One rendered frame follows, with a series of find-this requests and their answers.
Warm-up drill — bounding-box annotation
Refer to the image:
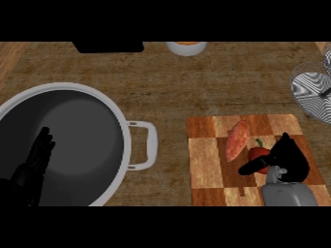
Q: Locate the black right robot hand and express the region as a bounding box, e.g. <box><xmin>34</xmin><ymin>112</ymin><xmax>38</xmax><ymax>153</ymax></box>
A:
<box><xmin>237</xmin><ymin>132</ymin><xmax>311</xmax><ymax>185</ymax></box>

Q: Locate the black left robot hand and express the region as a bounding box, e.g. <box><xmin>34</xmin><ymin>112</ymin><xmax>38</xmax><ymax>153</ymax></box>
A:
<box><xmin>0</xmin><ymin>126</ymin><xmax>58</xmax><ymax>207</ymax></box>

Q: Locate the red bell pepper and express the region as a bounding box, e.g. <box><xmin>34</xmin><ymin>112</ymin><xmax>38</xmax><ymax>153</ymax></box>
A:
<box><xmin>248</xmin><ymin>139</ymin><xmax>273</xmax><ymax>175</ymax></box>

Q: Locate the checkered wooden cutting board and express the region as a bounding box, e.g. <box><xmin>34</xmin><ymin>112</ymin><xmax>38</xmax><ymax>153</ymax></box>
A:
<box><xmin>186</xmin><ymin>113</ymin><xmax>331</xmax><ymax>207</ymax></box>

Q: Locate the large white pot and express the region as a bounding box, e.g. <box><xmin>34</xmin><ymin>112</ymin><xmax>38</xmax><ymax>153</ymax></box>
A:
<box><xmin>0</xmin><ymin>81</ymin><xmax>161</xmax><ymax>207</ymax></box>

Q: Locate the orange sweet potato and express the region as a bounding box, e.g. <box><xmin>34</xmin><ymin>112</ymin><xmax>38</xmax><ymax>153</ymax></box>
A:
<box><xmin>224</xmin><ymin>120</ymin><xmax>253</xmax><ymax>163</ymax></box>

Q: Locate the white cup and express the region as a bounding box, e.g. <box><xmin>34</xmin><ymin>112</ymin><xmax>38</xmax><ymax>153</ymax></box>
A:
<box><xmin>165</xmin><ymin>41</ymin><xmax>209</xmax><ymax>57</ymax></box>

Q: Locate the black appliance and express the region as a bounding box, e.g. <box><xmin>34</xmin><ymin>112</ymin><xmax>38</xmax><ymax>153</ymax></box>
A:
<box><xmin>71</xmin><ymin>41</ymin><xmax>146</xmax><ymax>54</ymax></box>

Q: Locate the tiered wire basket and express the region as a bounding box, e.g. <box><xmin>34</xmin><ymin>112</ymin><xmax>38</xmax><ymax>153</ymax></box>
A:
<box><xmin>290</xmin><ymin>42</ymin><xmax>331</xmax><ymax>128</ymax></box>

